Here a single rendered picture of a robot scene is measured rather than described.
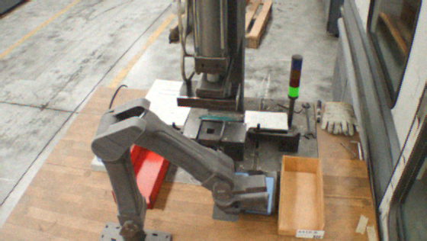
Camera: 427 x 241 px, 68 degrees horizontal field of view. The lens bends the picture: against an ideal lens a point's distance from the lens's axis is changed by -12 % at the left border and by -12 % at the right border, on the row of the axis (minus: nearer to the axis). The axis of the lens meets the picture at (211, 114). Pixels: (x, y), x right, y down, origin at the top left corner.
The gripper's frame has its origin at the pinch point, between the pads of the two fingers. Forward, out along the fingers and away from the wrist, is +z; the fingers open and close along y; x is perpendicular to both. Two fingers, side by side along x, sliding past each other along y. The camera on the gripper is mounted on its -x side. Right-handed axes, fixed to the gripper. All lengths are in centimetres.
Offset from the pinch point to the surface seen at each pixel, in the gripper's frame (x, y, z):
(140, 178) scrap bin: 29.7, 6.1, 7.8
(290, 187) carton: -17.3, 8.8, 8.6
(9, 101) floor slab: 236, 87, 161
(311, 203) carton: -23.9, 4.2, 5.8
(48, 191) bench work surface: 59, -4, 3
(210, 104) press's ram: 8.7, 28.1, -5.0
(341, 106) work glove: -38, 47, 28
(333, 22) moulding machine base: -76, 244, 222
